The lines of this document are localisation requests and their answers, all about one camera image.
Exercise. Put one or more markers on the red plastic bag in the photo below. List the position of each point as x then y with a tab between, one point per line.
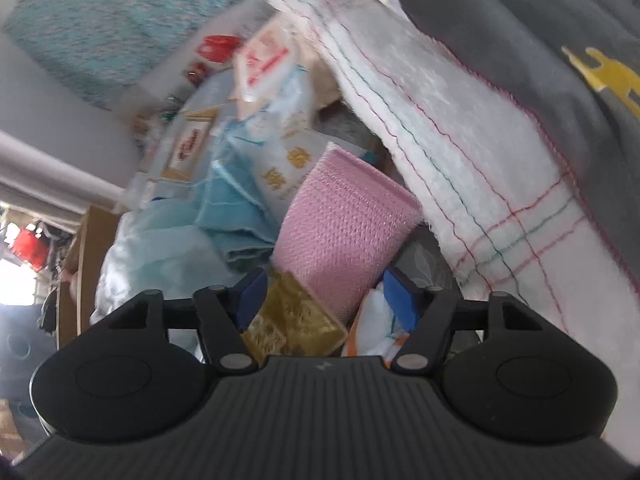
217	46

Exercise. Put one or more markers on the grey garment yellow print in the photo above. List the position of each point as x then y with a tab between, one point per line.
500	20

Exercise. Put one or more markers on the teal floral cloth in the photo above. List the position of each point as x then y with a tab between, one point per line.
100	25

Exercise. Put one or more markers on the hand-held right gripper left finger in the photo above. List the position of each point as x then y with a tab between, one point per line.
252	297

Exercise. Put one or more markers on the white towel coloured stitching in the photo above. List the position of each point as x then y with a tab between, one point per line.
450	125

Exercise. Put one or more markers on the red carton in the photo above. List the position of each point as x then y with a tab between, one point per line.
195	72

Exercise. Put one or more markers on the red bag with print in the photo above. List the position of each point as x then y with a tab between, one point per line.
30	250

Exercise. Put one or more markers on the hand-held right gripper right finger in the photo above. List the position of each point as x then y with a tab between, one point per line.
402	305

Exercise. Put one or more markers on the white orange packet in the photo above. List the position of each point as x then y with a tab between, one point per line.
372	325

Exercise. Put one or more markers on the cotton swab packet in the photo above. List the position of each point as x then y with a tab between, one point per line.
290	170

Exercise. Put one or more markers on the clear packet red label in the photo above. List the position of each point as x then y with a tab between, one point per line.
190	145

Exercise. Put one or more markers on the pink knitted cloth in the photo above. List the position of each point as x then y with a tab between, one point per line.
340	225

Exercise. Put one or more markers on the red white wet wipes pack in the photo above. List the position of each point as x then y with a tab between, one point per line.
265	60

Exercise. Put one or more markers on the teal checkered towels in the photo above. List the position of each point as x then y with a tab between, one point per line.
235	215

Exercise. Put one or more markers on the gold packet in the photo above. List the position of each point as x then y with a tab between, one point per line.
290	325

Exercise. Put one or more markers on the white plastic shopping bag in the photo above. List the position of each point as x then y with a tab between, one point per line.
160	260

